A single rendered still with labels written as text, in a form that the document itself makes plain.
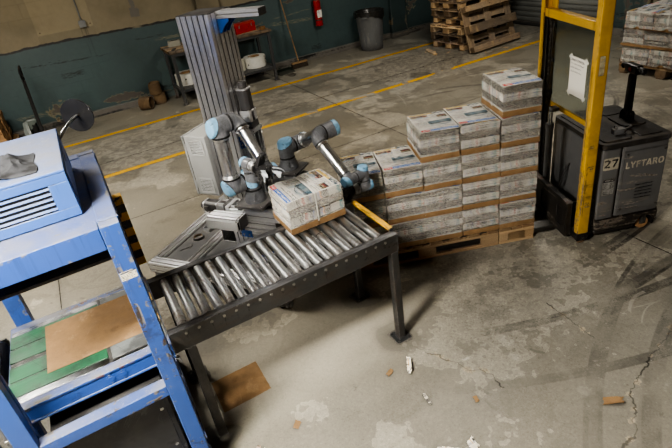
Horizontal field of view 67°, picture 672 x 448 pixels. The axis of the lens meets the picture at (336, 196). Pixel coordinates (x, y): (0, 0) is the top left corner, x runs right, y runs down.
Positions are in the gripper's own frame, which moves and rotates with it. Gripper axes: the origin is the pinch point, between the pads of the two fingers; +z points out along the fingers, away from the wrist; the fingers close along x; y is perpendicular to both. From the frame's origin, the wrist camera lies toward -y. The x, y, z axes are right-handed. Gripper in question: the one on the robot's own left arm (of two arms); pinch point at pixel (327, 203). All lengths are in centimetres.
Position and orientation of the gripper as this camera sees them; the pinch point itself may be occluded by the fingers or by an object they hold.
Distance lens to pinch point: 338.7
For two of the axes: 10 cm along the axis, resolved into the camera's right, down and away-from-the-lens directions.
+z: -8.6, 3.4, -3.8
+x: 4.9, 3.6, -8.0
